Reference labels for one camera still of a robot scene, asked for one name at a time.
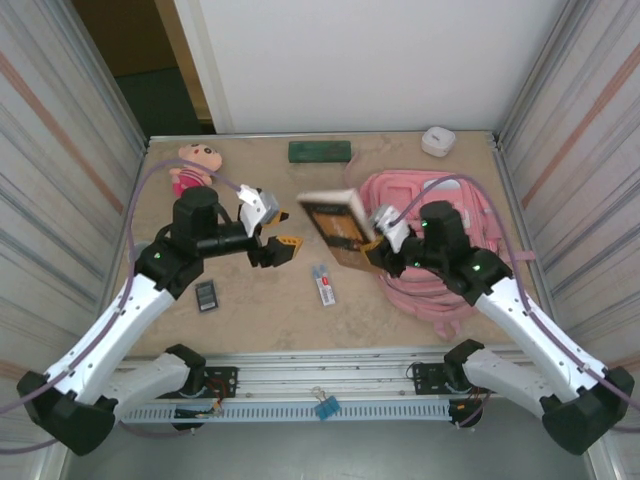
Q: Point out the brown orange book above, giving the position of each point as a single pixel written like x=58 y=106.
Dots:
x=335 y=225

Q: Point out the clear pencil lead pack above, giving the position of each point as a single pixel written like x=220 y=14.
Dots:
x=325 y=285

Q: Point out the pink school backpack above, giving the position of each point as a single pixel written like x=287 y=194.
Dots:
x=425 y=300

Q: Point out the green pencil case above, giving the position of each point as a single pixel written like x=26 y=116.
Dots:
x=320 y=152

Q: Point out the small black barcode box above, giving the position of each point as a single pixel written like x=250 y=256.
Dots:
x=206 y=296

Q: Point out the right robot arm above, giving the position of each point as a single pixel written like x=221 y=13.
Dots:
x=530 y=325

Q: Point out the pink plush doll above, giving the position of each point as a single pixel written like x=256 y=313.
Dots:
x=197 y=160

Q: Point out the small white plastic box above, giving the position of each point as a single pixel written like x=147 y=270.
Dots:
x=438 y=142

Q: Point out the thin aluminium edge strip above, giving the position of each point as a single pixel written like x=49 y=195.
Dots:
x=325 y=136

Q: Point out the blue binder clip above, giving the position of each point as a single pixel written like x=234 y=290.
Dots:
x=325 y=407

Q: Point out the aluminium rail frame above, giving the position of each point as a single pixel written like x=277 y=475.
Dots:
x=325 y=372

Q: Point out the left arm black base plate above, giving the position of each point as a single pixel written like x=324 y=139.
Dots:
x=225 y=375

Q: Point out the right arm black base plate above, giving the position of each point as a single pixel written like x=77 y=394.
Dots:
x=425 y=377

